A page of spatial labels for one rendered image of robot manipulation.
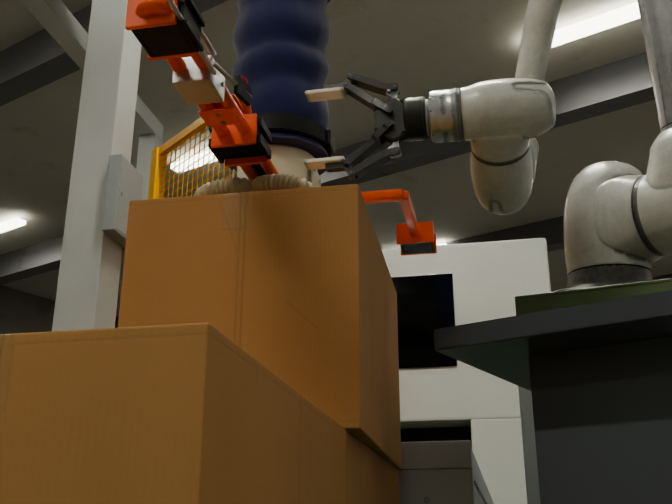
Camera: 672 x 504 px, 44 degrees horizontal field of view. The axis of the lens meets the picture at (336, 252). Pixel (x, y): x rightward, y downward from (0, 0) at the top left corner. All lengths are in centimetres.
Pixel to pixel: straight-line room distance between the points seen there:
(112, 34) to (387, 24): 305
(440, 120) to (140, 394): 85
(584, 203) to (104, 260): 192
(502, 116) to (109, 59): 229
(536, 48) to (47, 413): 119
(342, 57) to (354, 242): 523
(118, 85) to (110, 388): 271
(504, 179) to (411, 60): 513
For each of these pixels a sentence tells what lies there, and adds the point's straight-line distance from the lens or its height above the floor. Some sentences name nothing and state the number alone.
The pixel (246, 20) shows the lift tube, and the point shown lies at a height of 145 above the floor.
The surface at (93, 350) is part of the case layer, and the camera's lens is 73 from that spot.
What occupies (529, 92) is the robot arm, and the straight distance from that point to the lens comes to 142.
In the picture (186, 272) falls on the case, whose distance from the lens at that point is 139.
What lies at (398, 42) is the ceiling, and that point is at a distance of 639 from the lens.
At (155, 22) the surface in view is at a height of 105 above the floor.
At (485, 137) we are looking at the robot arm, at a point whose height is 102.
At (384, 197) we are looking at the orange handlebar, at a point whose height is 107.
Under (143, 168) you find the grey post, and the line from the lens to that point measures 578.
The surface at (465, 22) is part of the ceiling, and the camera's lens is 624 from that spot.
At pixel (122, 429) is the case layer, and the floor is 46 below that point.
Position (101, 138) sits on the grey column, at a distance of 329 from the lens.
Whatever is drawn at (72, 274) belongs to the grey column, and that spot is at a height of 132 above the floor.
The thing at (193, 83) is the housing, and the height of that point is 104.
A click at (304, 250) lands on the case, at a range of 135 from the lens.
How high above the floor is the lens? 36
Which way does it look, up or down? 20 degrees up
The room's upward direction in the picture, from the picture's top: straight up
